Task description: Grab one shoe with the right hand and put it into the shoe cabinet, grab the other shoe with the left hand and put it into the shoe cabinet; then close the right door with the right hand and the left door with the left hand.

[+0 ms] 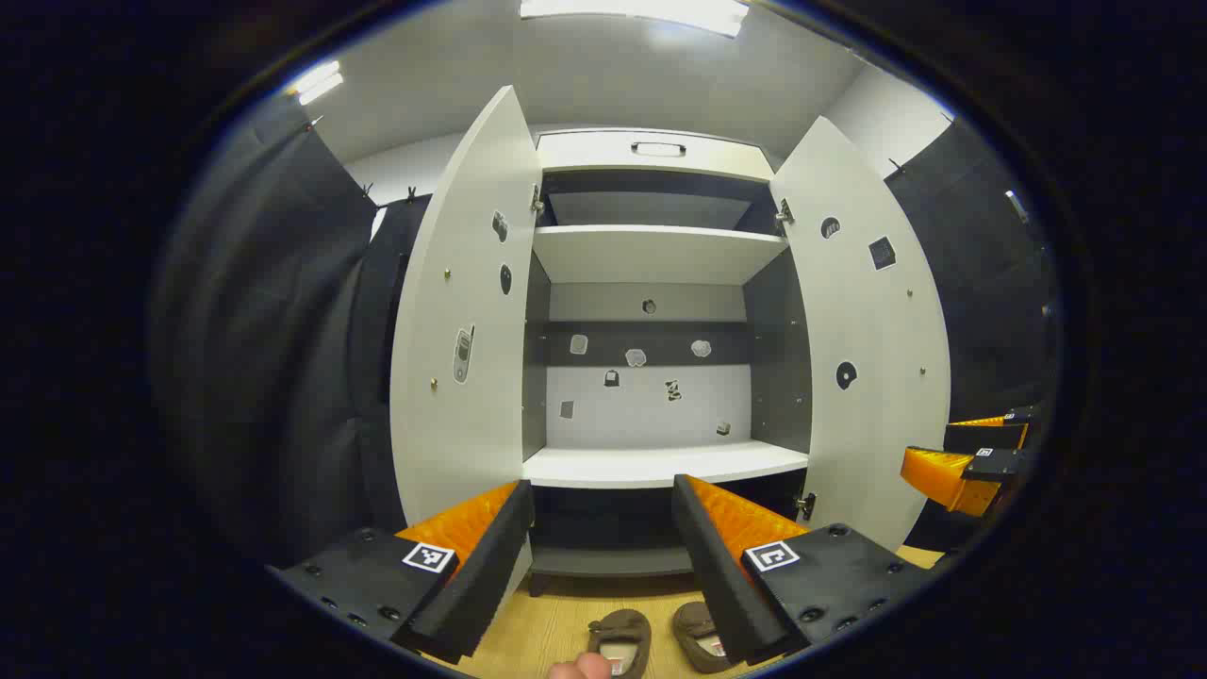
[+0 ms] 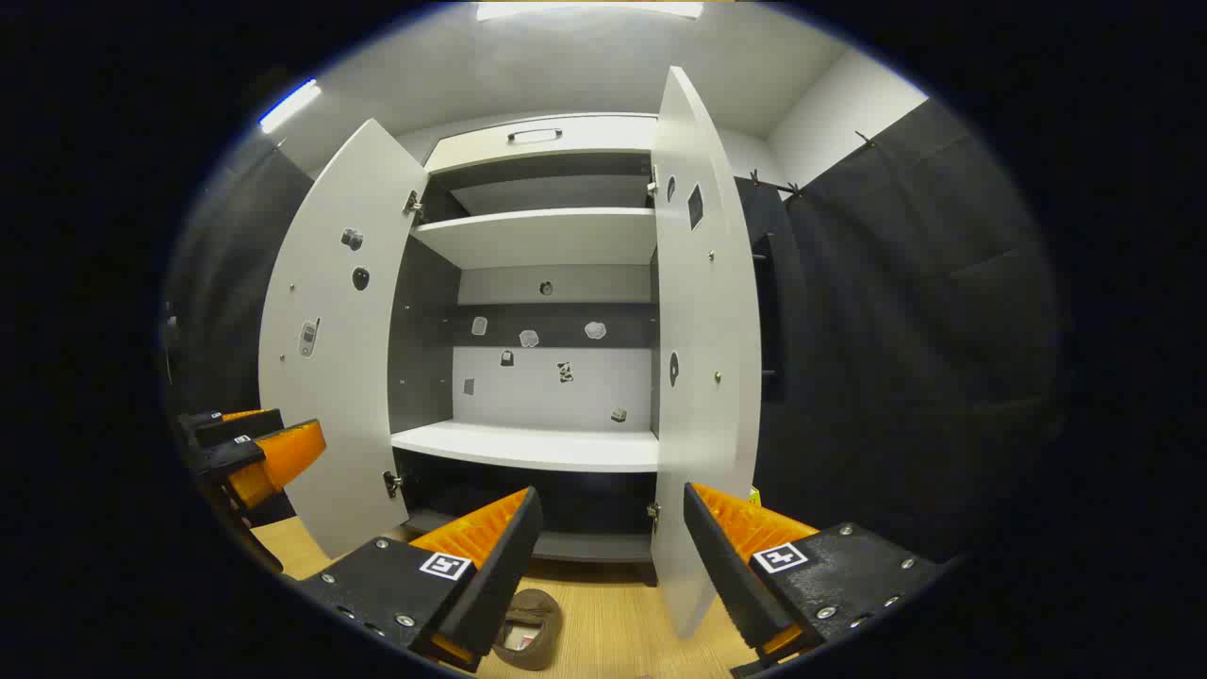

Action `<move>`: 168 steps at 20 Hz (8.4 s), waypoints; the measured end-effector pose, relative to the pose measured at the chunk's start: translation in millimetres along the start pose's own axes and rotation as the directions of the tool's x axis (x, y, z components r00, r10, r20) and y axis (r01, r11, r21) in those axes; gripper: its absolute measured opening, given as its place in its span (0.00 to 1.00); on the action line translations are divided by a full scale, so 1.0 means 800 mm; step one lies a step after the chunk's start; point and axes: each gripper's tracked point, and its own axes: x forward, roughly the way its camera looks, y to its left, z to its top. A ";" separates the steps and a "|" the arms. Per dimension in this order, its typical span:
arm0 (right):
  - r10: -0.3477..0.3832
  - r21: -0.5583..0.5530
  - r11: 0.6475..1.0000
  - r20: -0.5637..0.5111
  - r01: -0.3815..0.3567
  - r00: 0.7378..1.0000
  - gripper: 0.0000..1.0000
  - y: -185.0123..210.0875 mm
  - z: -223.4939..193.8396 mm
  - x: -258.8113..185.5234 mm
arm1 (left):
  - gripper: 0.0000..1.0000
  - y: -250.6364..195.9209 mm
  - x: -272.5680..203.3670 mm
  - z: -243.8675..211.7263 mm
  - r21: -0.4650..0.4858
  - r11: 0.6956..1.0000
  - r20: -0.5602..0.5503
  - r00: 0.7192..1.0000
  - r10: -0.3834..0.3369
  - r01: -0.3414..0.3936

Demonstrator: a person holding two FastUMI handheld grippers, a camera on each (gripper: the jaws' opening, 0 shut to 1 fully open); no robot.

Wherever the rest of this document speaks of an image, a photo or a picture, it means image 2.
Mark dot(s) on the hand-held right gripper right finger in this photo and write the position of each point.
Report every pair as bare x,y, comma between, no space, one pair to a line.
721,566

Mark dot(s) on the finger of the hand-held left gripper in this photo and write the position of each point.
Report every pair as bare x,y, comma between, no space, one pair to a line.
283,457
236,426

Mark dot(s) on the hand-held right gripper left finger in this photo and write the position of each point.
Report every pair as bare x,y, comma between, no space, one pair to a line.
500,575

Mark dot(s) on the brown suede shoe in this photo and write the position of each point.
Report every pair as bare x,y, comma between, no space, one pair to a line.
530,622

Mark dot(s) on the white shoe cabinet door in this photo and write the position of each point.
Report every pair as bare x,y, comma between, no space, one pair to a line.
330,424
707,471

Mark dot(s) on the white shoe cabinet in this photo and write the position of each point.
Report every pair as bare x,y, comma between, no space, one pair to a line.
528,391

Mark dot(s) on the white cabinet shelf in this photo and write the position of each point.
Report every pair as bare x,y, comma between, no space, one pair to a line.
528,445
547,236

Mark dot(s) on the black backdrop cloth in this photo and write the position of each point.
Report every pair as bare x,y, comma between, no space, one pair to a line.
896,330

